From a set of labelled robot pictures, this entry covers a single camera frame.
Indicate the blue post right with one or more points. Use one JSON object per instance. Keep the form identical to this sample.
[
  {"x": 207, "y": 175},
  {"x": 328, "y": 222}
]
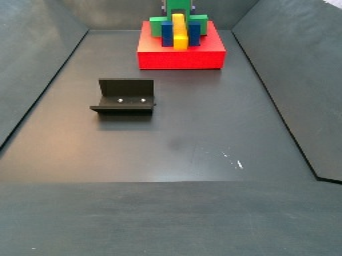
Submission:
[{"x": 167, "y": 34}]

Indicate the yellow long bar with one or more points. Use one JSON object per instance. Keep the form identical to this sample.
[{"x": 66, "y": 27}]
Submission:
[{"x": 179, "y": 29}]

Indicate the purple post left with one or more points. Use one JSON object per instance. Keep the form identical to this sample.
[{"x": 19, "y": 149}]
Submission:
[{"x": 193, "y": 10}]

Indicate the green arch-shaped block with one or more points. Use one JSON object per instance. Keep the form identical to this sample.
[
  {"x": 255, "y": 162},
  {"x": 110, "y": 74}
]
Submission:
[{"x": 177, "y": 6}]

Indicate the red base board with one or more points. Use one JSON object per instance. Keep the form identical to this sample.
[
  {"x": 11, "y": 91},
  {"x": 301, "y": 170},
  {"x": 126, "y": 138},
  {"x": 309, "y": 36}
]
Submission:
[{"x": 155, "y": 57}]

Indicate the blue post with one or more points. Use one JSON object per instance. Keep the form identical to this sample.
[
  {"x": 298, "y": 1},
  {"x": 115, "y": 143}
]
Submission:
[
  {"x": 167, "y": 34},
  {"x": 194, "y": 33}
]

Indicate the blue post left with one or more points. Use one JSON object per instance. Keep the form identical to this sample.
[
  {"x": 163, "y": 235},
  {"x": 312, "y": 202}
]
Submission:
[{"x": 194, "y": 33}]

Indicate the black U-shaped holder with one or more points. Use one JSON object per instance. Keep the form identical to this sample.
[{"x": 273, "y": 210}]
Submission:
[{"x": 126, "y": 95}]

